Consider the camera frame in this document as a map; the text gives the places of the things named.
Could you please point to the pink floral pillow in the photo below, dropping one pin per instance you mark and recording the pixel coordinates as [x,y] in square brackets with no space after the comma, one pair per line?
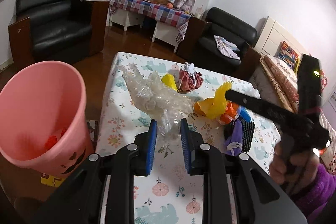
[323,79]

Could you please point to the right black leather armchair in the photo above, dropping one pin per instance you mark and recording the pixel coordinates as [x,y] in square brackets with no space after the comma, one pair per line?
[199,46]

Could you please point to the cloth on armchair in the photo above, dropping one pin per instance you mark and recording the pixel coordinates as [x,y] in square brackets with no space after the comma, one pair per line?
[227,48]

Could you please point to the pink plastic trash bin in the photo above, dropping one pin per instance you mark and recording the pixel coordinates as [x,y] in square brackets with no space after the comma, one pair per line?
[36,102]

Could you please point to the clear plastic wrap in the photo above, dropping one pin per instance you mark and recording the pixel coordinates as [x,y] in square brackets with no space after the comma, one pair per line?
[157,100]

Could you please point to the brown patterned blanket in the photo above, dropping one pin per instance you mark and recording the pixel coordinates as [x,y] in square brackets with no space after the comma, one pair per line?
[277,83]

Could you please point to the yellow plastic wrapper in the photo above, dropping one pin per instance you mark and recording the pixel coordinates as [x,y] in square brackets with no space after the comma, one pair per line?
[169,81]

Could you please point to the drink cup with straw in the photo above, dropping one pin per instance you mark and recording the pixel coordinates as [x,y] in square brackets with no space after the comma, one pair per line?
[199,12]

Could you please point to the dark red crumpled wrapper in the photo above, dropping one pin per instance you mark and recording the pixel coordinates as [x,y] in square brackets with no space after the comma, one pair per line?
[189,78]

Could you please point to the yellow foam net sleeve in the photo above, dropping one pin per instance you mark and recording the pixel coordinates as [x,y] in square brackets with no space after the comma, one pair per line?
[214,107]

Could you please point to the black foam net sleeve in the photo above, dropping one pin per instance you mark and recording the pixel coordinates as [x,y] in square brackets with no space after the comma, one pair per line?
[248,132]

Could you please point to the floral tablecloth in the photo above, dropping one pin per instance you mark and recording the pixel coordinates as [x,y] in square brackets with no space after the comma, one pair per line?
[168,194]

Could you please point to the right hand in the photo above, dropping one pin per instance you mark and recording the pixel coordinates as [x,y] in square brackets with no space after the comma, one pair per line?
[307,163]

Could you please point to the red foam net sleeve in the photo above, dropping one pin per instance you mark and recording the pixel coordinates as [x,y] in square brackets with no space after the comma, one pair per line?
[54,138]

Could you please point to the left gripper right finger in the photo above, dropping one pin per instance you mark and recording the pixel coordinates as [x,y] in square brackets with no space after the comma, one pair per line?
[191,142]

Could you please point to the black leather armchair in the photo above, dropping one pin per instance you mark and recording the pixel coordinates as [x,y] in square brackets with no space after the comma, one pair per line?
[61,30]
[199,46]

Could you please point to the purple right sleeve forearm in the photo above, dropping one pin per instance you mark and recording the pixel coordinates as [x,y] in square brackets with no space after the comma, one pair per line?
[313,199]

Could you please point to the blue foam net sleeve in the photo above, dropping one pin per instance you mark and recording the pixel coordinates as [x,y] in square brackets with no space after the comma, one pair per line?
[244,115]

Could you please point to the orange snack bag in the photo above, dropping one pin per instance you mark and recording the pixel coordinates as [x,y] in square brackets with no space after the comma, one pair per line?
[231,114]

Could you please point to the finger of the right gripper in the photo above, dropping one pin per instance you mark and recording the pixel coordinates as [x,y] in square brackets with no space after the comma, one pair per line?
[285,119]

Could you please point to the white side table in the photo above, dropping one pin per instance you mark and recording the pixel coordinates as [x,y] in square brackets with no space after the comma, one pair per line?
[147,24]

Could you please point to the colourful striped pillow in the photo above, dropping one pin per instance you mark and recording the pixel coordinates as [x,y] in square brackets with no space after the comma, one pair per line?
[288,55]

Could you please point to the white crumpled plastic bag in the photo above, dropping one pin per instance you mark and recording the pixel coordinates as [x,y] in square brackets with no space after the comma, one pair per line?
[250,91]

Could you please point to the orange fruit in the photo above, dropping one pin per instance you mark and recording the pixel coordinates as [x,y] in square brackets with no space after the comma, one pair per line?
[169,5]

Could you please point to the left black leather armchair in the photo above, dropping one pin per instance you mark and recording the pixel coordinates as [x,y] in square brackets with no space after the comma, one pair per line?
[61,30]

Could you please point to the white bed headboard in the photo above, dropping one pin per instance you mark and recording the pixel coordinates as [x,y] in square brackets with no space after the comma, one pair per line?
[271,37]

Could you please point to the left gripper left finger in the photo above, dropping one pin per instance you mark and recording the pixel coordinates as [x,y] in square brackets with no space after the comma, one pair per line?
[146,142]

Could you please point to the plaid tablecloth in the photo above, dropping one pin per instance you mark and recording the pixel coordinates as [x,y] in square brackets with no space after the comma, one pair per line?
[170,24]

